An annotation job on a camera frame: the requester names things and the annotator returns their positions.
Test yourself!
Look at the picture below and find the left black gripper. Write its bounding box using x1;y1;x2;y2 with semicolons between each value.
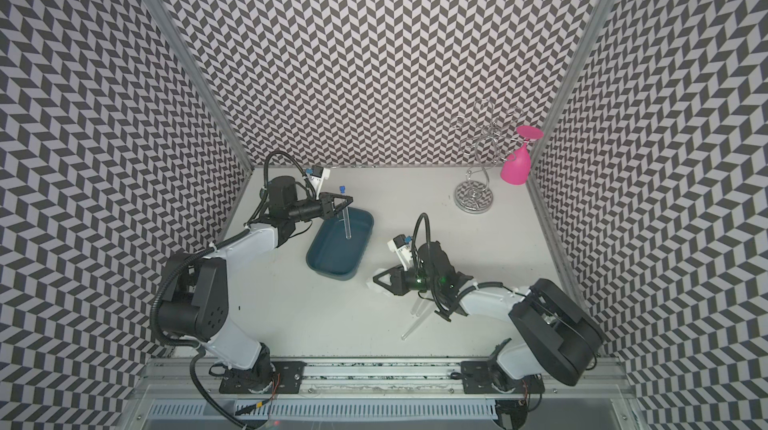
289;192;354;223

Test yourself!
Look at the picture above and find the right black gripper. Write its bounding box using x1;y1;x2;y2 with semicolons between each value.
372;263;440;297

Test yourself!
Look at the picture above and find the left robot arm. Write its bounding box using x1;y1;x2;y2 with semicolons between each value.
149;175;353;393

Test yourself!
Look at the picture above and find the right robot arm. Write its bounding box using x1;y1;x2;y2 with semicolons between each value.
370;236;607;393

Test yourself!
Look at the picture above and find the teal plastic tray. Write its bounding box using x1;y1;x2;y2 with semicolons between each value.
305;208;374;281

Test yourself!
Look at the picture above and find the pink plastic wine glass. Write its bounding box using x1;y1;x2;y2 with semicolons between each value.
500;125;544;186

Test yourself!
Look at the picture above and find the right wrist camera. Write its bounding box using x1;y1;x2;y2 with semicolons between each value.
388;234;413;271

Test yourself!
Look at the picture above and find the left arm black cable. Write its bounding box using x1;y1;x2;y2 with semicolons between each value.
245;150;313;227

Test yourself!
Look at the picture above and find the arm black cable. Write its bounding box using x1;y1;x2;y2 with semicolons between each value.
410;212;433;269
245;150;313;227

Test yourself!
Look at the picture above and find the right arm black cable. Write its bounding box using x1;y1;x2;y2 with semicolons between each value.
410;212;433;269

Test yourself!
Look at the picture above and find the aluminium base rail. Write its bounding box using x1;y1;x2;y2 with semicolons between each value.
119;356;637;430

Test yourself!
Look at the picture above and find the chrome wire glass rack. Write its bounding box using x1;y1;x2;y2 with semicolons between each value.
453;100;519;215

